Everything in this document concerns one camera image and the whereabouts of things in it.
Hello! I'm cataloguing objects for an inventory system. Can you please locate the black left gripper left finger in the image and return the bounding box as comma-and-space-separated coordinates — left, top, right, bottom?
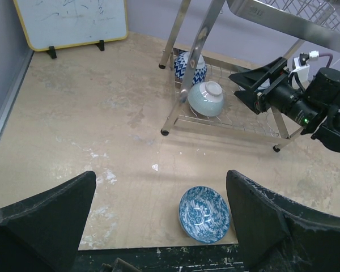
0, 171, 96, 271

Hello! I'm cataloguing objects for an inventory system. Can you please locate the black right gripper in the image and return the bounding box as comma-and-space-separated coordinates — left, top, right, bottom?
229, 57, 319, 126

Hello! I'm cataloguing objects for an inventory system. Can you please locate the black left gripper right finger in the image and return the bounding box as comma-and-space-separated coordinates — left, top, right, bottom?
226, 170, 340, 271

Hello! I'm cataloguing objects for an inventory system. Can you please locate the light green celadon bowl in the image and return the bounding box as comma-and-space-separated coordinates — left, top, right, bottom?
188, 81, 224, 117

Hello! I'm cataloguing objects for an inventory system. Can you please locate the red zigzag patterned bowl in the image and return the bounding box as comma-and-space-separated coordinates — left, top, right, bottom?
173, 51, 208, 85

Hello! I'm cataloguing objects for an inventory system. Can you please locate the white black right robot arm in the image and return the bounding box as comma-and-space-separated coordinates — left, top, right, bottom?
229, 57, 340, 153

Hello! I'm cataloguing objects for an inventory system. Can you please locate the stainless steel dish rack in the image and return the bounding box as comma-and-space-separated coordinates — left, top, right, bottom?
161, 1, 340, 151

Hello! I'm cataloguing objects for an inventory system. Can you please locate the blue patterned bowl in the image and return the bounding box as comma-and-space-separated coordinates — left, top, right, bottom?
178, 186, 231, 244

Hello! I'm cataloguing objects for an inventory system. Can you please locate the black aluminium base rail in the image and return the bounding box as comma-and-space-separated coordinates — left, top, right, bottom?
71, 244, 248, 271

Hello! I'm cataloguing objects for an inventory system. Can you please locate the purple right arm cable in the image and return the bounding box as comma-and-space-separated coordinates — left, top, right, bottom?
318, 52, 335, 67

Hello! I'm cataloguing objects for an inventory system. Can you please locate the small whiteboard yellow frame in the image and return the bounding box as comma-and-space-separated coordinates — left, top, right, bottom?
14, 0, 129, 52

